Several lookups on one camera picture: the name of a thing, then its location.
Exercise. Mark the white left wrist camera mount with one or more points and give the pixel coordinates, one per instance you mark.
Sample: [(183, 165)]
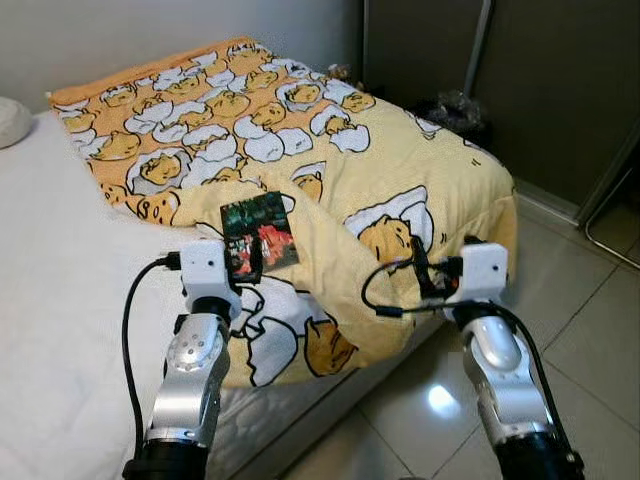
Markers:
[(208, 275)]

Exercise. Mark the book with red green cover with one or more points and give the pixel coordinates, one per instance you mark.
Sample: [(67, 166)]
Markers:
[(275, 225)]

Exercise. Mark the dark grey wardrobe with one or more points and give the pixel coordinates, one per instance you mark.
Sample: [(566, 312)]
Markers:
[(560, 90)]

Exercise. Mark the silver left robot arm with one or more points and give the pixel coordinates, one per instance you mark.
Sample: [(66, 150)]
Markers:
[(190, 390)]

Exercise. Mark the silver metal rack frame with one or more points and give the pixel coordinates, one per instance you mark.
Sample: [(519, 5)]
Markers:
[(603, 200)]

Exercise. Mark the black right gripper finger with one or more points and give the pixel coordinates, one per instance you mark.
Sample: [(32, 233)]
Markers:
[(420, 268)]

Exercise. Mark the black plastic bag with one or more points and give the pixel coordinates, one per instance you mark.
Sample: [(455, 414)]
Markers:
[(455, 115)]

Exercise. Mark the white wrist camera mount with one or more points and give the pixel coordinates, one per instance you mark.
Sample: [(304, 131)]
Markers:
[(480, 275), (208, 275)]

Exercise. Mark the yellow cartoon print quilt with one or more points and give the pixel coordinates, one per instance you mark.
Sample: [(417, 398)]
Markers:
[(400, 180)]

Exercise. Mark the white quilted bed sheet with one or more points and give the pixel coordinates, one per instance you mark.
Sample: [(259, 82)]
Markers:
[(60, 300)]

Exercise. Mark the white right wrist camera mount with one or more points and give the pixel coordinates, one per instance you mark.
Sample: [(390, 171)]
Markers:
[(480, 275)]

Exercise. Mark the grey quilted mattress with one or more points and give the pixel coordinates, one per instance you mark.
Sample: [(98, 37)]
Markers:
[(330, 420)]

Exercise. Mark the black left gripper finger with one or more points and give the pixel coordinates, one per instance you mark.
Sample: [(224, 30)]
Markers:
[(254, 262)]

